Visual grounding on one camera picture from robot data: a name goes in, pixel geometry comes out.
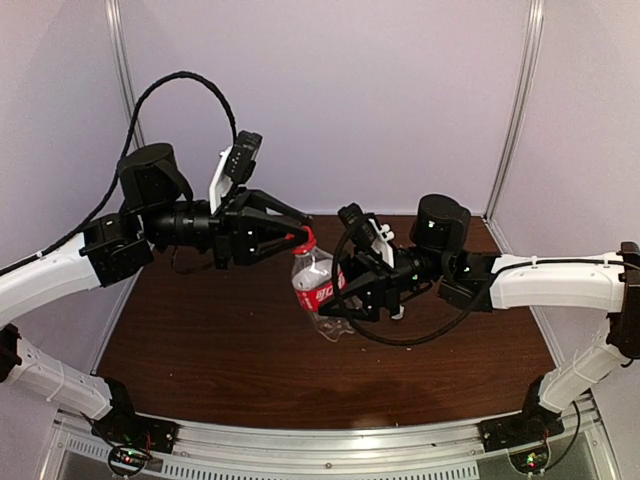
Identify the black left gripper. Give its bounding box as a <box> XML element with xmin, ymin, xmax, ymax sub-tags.
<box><xmin>141</xmin><ymin>184</ymin><xmax>312</xmax><ymax>269</ymax></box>

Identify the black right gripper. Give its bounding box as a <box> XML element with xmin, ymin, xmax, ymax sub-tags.
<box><xmin>304</xmin><ymin>244</ymin><xmax>451</xmax><ymax>321</ymax></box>

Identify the white bottle cap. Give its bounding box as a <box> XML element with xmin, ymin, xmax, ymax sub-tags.
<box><xmin>390</xmin><ymin>305</ymin><xmax>405</xmax><ymax>321</ymax></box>

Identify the red-label cola bottle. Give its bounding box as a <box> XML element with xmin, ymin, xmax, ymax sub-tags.
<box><xmin>291</xmin><ymin>240</ymin><xmax>355</xmax><ymax>342</ymax></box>

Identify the red bottle cap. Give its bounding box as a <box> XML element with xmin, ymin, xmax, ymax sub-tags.
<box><xmin>292</xmin><ymin>226</ymin><xmax>317</xmax><ymax>255</ymax></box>

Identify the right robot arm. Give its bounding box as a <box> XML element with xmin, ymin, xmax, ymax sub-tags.
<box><xmin>318</xmin><ymin>194</ymin><xmax>639</xmax><ymax>442</ymax></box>

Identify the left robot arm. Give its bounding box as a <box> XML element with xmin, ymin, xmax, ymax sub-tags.
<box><xmin>1</xmin><ymin>132</ymin><xmax>312</xmax><ymax>444</ymax></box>

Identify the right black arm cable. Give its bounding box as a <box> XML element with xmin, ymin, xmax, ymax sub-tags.
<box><xmin>330</xmin><ymin>214</ymin><xmax>501</xmax><ymax>347</ymax></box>

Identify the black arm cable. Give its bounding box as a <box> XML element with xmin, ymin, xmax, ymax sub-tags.
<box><xmin>0</xmin><ymin>70</ymin><xmax>238</xmax><ymax>276</ymax></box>
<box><xmin>330</xmin><ymin>214</ymin><xmax>501</xmax><ymax>347</ymax></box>

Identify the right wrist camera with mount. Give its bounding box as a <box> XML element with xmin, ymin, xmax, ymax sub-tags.
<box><xmin>338</xmin><ymin>203</ymin><xmax>395</xmax><ymax>268</ymax></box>

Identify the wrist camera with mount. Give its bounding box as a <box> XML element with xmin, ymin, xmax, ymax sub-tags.
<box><xmin>338</xmin><ymin>203</ymin><xmax>395</xmax><ymax>268</ymax></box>
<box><xmin>208</xmin><ymin>131</ymin><xmax>263</xmax><ymax>214</ymax></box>

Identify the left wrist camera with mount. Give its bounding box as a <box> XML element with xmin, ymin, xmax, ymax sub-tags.
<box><xmin>208</xmin><ymin>131</ymin><xmax>263</xmax><ymax>214</ymax></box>

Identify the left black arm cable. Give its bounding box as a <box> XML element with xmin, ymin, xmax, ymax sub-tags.
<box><xmin>0</xmin><ymin>70</ymin><xmax>238</xmax><ymax>276</ymax></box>

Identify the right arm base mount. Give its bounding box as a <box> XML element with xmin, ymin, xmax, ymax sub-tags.
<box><xmin>478</xmin><ymin>376</ymin><xmax>565</xmax><ymax>476</ymax></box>

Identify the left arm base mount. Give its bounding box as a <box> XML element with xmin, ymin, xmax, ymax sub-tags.
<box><xmin>89</xmin><ymin>378</ymin><xmax>179</xmax><ymax>478</ymax></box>

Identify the left aluminium frame post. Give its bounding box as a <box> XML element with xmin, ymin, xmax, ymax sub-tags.
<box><xmin>104</xmin><ymin>0</ymin><xmax>136</xmax><ymax>120</ymax></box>

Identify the aluminium frame post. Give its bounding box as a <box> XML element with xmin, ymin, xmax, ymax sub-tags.
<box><xmin>104</xmin><ymin>0</ymin><xmax>136</xmax><ymax>120</ymax></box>
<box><xmin>483</xmin><ymin>0</ymin><xmax>545</xmax><ymax>223</ymax></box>

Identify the front aluminium rail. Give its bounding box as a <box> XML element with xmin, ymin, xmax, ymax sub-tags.
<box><xmin>36</xmin><ymin>393</ymin><xmax>622</xmax><ymax>479</ymax></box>

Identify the right aluminium frame post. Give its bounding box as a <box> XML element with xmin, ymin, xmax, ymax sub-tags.
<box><xmin>483</xmin><ymin>0</ymin><xmax>545</xmax><ymax>223</ymax></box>

